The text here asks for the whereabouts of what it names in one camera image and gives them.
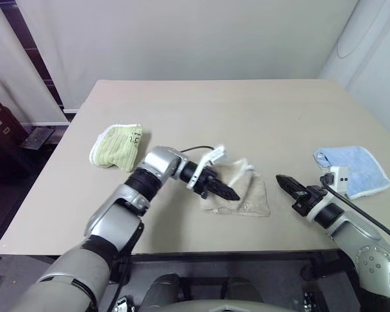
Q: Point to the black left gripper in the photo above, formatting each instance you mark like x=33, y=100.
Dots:
x=205, y=182

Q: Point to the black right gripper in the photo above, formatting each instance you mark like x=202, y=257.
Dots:
x=308, y=198

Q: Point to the beige ribbed towel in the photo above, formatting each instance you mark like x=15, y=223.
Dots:
x=253, y=201

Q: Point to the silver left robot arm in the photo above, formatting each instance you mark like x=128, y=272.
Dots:
x=117, y=227

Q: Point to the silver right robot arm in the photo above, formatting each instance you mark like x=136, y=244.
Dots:
x=370, y=256

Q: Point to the blue terry towel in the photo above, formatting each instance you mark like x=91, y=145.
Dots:
x=364, y=169

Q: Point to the green ribbed towel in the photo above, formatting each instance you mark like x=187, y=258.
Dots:
x=113, y=152

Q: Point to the dark rounded shape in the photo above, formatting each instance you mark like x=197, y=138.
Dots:
x=165, y=287
x=243, y=289

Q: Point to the silver robot torso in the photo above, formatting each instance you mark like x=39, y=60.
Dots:
x=221, y=307

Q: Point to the white standing screen panel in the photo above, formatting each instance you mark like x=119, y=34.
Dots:
x=373, y=65
x=9, y=48

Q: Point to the small metal buckle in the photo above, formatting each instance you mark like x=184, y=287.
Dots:
x=123, y=305

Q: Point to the black foot pedal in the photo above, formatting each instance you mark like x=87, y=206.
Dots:
x=37, y=138

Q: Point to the dark cabinet with labels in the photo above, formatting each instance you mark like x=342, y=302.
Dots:
x=3, y=136

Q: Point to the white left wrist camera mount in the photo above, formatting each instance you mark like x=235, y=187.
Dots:
x=216, y=154

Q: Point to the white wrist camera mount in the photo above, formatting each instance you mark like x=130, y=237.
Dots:
x=339, y=177
x=216, y=154

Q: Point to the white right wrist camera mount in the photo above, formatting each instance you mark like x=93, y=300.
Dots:
x=339, y=177

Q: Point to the black metal table frame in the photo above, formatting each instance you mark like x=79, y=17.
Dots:
x=230, y=260

